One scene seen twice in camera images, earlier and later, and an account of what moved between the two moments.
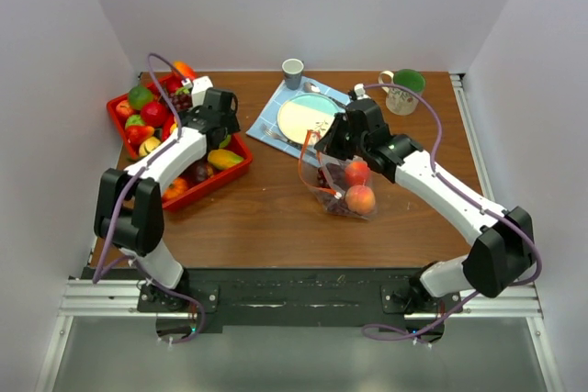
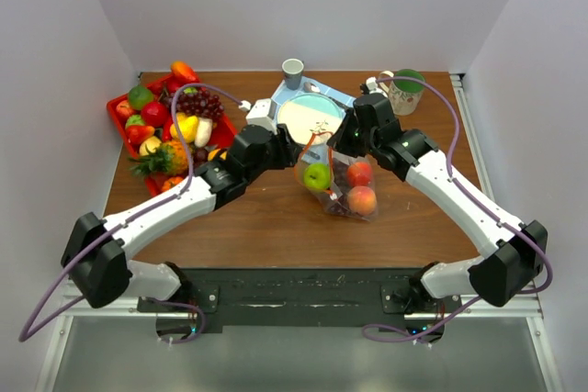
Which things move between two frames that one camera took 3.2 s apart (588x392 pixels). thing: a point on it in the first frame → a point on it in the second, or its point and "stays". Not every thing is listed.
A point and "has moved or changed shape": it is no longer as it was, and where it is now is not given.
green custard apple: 135,120 stays
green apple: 225,141 → 317,175
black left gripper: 231,123 → 288,150
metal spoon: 310,87 stays
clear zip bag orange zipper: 341,186 stays
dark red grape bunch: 333,176 has moved or changed shape
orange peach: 360,198 stays
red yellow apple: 356,173 stays
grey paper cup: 292,69 stays
